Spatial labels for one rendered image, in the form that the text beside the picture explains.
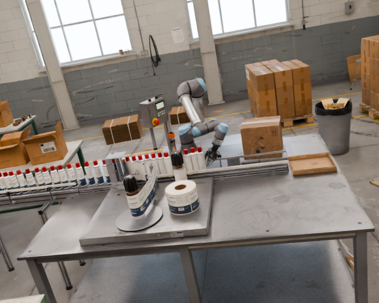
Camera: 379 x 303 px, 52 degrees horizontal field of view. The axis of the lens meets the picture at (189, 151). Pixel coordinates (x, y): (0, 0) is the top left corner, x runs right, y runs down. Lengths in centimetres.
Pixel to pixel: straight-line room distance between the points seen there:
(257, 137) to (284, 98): 319
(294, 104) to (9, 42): 580
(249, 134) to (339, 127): 216
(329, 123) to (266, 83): 147
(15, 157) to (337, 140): 376
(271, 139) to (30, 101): 677
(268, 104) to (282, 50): 242
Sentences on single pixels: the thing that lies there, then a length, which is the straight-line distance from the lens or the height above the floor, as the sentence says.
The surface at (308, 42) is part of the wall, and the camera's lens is 852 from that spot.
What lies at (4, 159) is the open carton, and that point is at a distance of 466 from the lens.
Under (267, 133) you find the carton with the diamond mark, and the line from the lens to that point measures 305.
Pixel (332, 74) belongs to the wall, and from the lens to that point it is 878.
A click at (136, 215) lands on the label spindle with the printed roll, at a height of 93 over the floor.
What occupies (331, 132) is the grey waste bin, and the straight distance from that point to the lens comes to 509.
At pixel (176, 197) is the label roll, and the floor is 101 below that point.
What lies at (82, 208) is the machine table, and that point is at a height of 83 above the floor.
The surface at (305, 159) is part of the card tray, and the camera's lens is 310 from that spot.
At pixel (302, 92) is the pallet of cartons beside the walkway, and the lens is 627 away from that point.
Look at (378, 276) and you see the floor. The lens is 329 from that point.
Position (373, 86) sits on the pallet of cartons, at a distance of 636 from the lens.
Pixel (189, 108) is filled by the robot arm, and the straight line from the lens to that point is 293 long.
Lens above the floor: 210
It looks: 21 degrees down
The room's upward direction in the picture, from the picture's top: 11 degrees counter-clockwise
